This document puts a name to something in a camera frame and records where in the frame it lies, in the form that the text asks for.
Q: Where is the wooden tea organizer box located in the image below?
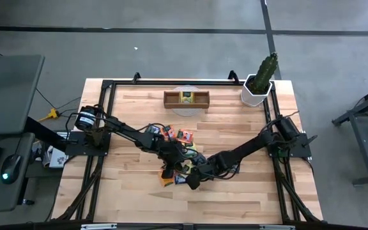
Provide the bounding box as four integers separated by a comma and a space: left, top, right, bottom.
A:
163, 90, 210, 110

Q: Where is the black computer mouse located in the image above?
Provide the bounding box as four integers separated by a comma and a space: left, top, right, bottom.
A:
0, 153, 22, 185

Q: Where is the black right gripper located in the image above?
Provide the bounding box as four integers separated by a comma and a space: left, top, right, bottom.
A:
185, 152, 236, 190

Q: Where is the lemon lime tea bag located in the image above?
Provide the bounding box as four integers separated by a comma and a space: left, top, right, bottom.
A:
181, 161, 194, 175
180, 91, 195, 104
183, 142, 199, 159

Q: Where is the black metal table frame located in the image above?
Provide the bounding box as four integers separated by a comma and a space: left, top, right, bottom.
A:
51, 70, 324, 224

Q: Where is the black slanted desk strut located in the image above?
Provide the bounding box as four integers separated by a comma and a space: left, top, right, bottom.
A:
26, 116, 72, 153

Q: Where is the dark grey desk panel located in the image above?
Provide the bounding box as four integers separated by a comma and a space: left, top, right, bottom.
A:
0, 54, 45, 137

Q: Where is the dark metal cart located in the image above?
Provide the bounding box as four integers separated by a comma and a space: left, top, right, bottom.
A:
332, 81, 368, 187

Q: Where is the white printed carton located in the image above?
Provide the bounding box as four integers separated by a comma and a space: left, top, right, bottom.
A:
42, 145, 70, 169

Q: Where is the silver bracket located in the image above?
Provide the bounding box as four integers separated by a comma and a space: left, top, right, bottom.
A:
80, 223, 118, 230
259, 224, 296, 230

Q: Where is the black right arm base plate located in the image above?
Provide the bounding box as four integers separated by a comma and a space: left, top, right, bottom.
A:
265, 132, 318, 158

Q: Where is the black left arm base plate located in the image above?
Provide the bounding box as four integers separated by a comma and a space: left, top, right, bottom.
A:
65, 130, 112, 157

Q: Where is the round clear turntable disc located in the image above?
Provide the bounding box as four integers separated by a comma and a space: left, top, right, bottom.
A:
171, 84, 203, 118

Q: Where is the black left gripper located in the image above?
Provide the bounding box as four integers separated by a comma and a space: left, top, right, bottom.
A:
157, 140, 188, 180

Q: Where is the yellow power plug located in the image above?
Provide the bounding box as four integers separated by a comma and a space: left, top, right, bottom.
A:
38, 107, 60, 123

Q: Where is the green cactus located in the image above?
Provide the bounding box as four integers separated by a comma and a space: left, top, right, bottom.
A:
250, 52, 279, 95

